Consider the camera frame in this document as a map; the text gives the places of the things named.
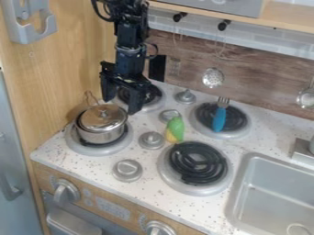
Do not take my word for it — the black hook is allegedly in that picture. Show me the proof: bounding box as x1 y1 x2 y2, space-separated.
172 11 189 23
217 19 233 32

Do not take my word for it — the silver lid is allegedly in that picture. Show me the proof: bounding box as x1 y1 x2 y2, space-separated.
75 103 129 133

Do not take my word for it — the silver pot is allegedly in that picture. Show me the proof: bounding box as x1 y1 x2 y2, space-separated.
73 109 130 146

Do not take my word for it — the grey toy fridge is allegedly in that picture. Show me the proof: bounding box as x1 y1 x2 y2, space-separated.
0 68 45 235

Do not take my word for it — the toy microwave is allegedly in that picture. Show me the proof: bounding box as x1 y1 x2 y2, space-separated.
155 0 265 19

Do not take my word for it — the tap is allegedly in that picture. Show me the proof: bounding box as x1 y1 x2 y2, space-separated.
287 137 314 161

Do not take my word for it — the toy sink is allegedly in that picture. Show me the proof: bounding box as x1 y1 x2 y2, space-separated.
223 151 314 235

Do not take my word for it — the silver ladle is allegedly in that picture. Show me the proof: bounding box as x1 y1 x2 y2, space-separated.
295 77 314 110

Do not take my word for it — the toy stove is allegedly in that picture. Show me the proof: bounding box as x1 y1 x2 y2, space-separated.
63 80 253 197

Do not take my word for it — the green and yellow toy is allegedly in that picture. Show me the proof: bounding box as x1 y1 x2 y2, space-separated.
164 116 187 144

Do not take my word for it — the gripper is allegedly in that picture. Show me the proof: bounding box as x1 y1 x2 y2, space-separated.
99 61 163 116

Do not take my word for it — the grey wall holder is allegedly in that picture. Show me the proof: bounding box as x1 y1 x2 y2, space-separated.
0 0 60 46

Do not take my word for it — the blue handled fork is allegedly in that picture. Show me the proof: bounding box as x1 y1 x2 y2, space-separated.
210 96 232 133

